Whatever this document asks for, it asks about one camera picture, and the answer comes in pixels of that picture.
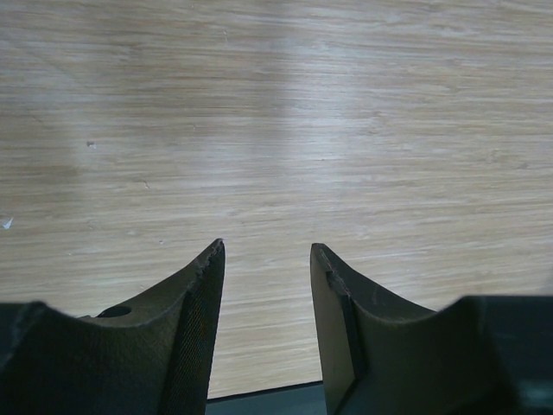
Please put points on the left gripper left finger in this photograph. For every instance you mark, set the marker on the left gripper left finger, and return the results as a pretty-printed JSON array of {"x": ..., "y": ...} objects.
[{"x": 151, "y": 354}]

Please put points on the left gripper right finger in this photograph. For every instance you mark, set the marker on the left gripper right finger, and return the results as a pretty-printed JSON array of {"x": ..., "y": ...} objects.
[{"x": 382, "y": 354}]

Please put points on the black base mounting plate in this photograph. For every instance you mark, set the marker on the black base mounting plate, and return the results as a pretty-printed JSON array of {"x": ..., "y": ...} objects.
[{"x": 301, "y": 399}]

